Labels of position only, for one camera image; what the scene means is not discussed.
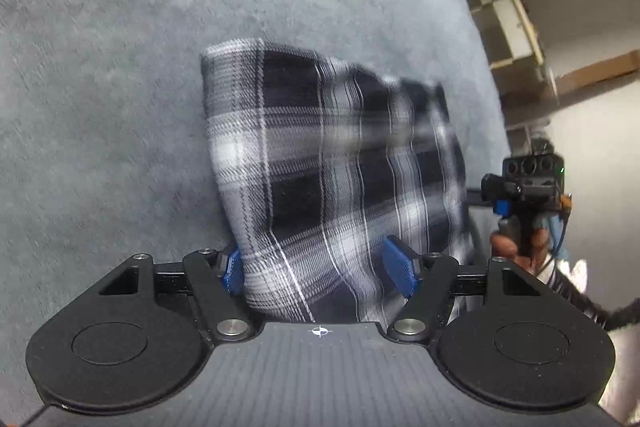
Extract wooden plank on floor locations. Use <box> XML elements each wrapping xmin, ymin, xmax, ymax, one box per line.
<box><xmin>556</xmin><ymin>50</ymin><xmax>640</xmax><ymax>96</ymax></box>

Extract black white plaid pants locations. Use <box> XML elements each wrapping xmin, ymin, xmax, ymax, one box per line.
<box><xmin>202</xmin><ymin>39</ymin><xmax>473</xmax><ymax>324</ymax></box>

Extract light wooden desk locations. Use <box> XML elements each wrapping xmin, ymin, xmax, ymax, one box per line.
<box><xmin>466</xmin><ymin>0</ymin><xmax>558</xmax><ymax>101</ymax></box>

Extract person right hand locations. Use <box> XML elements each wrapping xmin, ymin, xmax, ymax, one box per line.
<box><xmin>490</xmin><ymin>227</ymin><xmax>549</xmax><ymax>275</ymax></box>

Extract grey bed blanket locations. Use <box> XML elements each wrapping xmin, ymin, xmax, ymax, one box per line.
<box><xmin>1</xmin><ymin>0</ymin><xmax>509</xmax><ymax>423</ymax></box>

